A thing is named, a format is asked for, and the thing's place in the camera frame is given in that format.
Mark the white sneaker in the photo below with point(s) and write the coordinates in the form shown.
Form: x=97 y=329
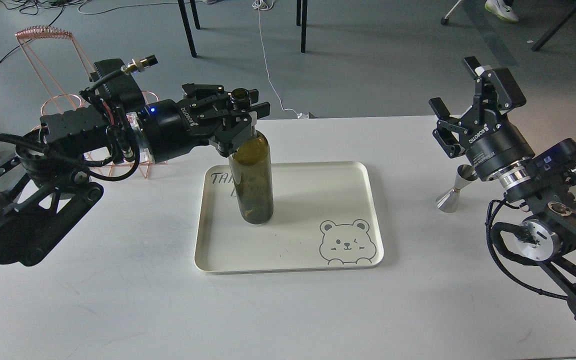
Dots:
x=503 y=10

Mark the copper wire wine rack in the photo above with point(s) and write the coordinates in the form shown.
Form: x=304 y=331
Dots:
x=54 y=54

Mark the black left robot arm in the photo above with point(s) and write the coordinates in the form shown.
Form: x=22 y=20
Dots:
x=46 y=185

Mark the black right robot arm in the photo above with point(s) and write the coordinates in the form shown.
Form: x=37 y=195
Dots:
x=535 y=222

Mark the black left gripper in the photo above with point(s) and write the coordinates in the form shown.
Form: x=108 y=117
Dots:
x=172 y=129

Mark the cream tray with bear print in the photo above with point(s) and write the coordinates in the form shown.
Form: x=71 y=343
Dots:
x=324 y=219

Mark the dark green wine bottle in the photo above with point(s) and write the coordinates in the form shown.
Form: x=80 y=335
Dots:
x=251 y=170

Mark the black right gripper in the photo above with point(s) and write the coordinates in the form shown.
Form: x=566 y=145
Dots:
x=488 y=139

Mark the silver steel jigger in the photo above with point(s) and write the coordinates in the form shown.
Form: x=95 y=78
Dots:
x=448 y=201

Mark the black stand leg top right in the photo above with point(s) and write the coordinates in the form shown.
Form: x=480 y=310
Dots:
x=551 y=31

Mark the white chair leg top right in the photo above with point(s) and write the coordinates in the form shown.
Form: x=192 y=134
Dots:
x=446 y=17

